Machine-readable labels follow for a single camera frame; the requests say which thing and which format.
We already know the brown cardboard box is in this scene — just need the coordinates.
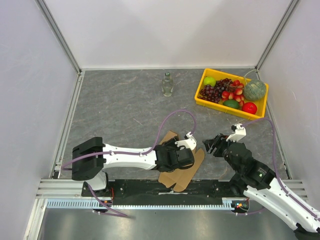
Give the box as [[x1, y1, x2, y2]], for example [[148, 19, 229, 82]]
[[157, 129, 205, 193]]

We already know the netted green melon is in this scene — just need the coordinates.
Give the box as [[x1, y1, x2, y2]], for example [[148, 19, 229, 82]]
[[243, 80, 267, 102]]

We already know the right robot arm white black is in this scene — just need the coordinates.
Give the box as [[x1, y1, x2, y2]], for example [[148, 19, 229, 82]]
[[203, 134, 320, 240]]

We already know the white slotted cable duct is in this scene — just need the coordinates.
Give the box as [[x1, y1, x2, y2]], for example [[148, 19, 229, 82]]
[[46, 198, 249, 211]]

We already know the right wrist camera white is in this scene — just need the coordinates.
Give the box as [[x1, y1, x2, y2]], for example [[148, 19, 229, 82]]
[[226, 123, 247, 142]]

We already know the purple grape bunch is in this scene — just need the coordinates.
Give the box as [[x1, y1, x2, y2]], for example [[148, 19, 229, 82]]
[[197, 78, 225, 104]]

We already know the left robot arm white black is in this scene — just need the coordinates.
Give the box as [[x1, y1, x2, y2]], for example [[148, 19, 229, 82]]
[[71, 136, 197, 197]]

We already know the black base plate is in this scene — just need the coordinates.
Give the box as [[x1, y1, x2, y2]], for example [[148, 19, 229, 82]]
[[94, 179, 246, 205]]

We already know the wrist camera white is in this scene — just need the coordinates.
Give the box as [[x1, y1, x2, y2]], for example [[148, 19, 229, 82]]
[[175, 132, 197, 151], [226, 123, 247, 142]]

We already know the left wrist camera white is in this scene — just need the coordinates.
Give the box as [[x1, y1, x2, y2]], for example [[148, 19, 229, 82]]
[[175, 132, 197, 151]]

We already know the clear glass bottle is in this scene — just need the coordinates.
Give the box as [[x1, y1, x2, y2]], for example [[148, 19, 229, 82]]
[[161, 72, 174, 97]]

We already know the red apple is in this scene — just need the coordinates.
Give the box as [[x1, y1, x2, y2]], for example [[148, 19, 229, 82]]
[[241, 102, 258, 115]]

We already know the green apple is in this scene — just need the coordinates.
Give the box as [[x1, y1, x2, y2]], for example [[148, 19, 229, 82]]
[[203, 76, 216, 87]]

